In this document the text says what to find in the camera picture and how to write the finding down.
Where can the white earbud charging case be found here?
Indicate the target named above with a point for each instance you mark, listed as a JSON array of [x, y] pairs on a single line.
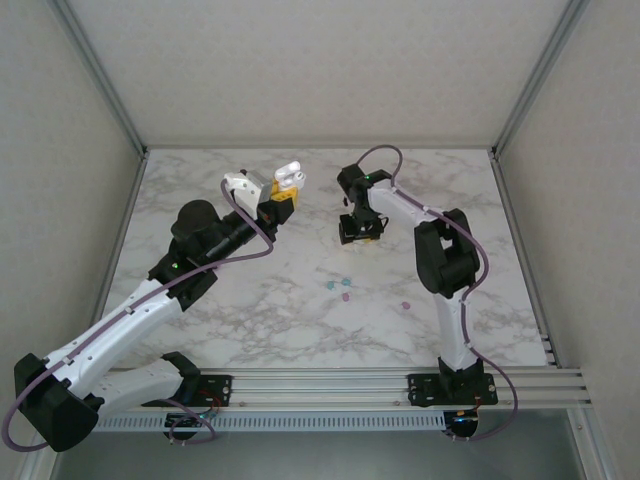
[[286, 170]]

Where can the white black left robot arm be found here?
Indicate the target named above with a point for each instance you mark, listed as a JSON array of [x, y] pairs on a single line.
[[115, 327]]

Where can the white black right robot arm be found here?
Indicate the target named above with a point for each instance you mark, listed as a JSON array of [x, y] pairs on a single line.
[[452, 330]]

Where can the black electronics module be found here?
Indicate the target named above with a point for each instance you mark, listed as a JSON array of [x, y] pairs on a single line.
[[182, 422], [465, 422]]

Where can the aluminium table side rail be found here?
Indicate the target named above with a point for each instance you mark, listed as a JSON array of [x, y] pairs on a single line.
[[126, 215], [504, 175]]

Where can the aluminium table back rail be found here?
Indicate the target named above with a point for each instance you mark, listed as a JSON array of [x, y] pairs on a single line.
[[175, 147]]

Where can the aluminium front mounting rail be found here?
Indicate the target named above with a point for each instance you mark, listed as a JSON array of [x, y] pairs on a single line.
[[320, 387]]

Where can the aluminium corner frame post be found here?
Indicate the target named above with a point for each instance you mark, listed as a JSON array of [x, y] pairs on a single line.
[[102, 75], [537, 75]]

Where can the aluminium lower frame post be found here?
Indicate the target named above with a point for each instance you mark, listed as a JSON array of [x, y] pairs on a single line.
[[37, 467], [590, 450]]

